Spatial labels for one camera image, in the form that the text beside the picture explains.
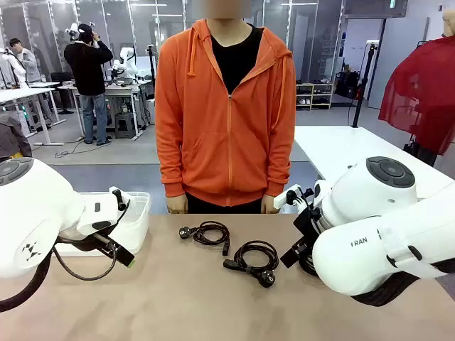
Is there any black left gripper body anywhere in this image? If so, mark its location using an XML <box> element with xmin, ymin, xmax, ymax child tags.
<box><xmin>58</xmin><ymin>232</ymin><xmax>118</xmax><ymax>255</ymax></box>

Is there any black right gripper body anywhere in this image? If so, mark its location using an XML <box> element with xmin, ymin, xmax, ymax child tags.
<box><xmin>291</xmin><ymin>204</ymin><xmax>323</xmax><ymax>249</ymax></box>

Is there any black power cable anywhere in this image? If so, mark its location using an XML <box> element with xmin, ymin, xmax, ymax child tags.
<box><xmin>179</xmin><ymin>220</ymin><xmax>231</xmax><ymax>256</ymax></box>
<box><xmin>223</xmin><ymin>240</ymin><xmax>280</xmax><ymax>288</ymax></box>

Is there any person's left forearm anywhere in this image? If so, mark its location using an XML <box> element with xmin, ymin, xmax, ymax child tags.
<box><xmin>265</xmin><ymin>131</ymin><xmax>296</xmax><ymax>198</ymax></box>

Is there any person's right forearm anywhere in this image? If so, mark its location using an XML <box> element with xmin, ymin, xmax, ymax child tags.
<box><xmin>156</xmin><ymin>134</ymin><xmax>186</xmax><ymax>198</ymax></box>

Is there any person's left hand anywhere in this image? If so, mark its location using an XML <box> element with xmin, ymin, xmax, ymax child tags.
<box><xmin>261</xmin><ymin>194</ymin><xmax>282</xmax><ymax>215</ymax></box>

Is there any person's right hand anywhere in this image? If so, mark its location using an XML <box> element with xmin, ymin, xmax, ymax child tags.
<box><xmin>166</xmin><ymin>193</ymin><xmax>188</xmax><ymax>215</ymax></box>

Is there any clear plastic storage bin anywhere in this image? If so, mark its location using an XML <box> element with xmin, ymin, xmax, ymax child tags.
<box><xmin>56</xmin><ymin>191</ymin><xmax>152</xmax><ymax>257</ymax></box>

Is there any large white table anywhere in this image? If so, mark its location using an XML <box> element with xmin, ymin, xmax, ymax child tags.
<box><xmin>294</xmin><ymin>125</ymin><xmax>455</xmax><ymax>200</ymax></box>

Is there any person in orange hoodie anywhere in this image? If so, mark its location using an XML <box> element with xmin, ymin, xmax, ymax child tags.
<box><xmin>154</xmin><ymin>0</ymin><xmax>296</xmax><ymax>215</ymax></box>

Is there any grey plastic stool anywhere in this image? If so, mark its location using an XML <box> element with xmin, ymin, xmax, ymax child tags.
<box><xmin>113</xmin><ymin>112</ymin><xmax>138</xmax><ymax>140</ymax></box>

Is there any dark grey jacket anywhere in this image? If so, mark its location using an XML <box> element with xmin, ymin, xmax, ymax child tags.
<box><xmin>0</xmin><ymin>113</ymin><xmax>33</xmax><ymax>161</ymax></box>

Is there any wooden shoe rack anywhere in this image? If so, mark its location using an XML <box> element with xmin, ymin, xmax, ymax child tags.
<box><xmin>295</xmin><ymin>82</ymin><xmax>335</xmax><ymax>111</ymax></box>

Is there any black handbag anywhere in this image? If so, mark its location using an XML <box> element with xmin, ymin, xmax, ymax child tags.
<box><xmin>402</xmin><ymin>134</ymin><xmax>439</xmax><ymax>167</ymax></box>

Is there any black tripod pole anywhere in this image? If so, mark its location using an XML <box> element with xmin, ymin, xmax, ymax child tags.
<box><xmin>350</xmin><ymin>40</ymin><xmax>378</xmax><ymax>129</ymax></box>

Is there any black backpack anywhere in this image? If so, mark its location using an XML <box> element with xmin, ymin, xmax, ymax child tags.
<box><xmin>335</xmin><ymin>70</ymin><xmax>360</xmax><ymax>100</ymax></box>

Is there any cluttered white work desk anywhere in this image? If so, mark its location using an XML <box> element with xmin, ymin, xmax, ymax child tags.
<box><xmin>57</xmin><ymin>80</ymin><xmax>152</xmax><ymax>141</ymax></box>

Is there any long white desk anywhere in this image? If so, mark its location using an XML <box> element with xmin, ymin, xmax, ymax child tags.
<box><xmin>0</xmin><ymin>82</ymin><xmax>67</xmax><ymax>146</ymax></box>

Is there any black office chair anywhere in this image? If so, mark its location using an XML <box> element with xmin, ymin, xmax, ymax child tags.
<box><xmin>50</xmin><ymin>72</ymin><xmax>76</xmax><ymax>115</ymax></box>

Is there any red sheer garment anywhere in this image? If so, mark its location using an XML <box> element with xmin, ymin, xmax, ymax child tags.
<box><xmin>378</xmin><ymin>35</ymin><xmax>455</xmax><ymax>156</ymax></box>

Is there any man in black jacket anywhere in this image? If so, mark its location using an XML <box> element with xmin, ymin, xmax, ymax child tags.
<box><xmin>63</xmin><ymin>23</ymin><xmax>114</xmax><ymax>146</ymax></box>

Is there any person in grey hoodie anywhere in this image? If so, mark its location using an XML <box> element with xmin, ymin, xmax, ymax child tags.
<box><xmin>9</xmin><ymin>38</ymin><xmax>42</xmax><ymax>85</ymax></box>

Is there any beige mannequin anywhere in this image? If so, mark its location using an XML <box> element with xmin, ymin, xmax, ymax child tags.
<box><xmin>441</xmin><ymin>9</ymin><xmax>455</xmax><ymax>38</ymax></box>

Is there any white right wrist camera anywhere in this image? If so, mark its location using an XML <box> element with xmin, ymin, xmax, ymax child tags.
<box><xmin>273</xmin><ymin>183</ymin><xmax>307</xmax><ymax>210</ymax></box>

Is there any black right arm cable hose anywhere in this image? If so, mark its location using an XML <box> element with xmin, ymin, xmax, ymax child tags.
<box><xmin>298</xmin><ymin>244</ymin><xmax>455</xmax><ymax>308</ymax></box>

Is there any black camera tripod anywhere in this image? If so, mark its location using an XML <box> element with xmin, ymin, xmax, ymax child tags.
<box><xmin>146</xmin><ymin>44</ymin><xmax>159</xmax><ymax>102</ymax></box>

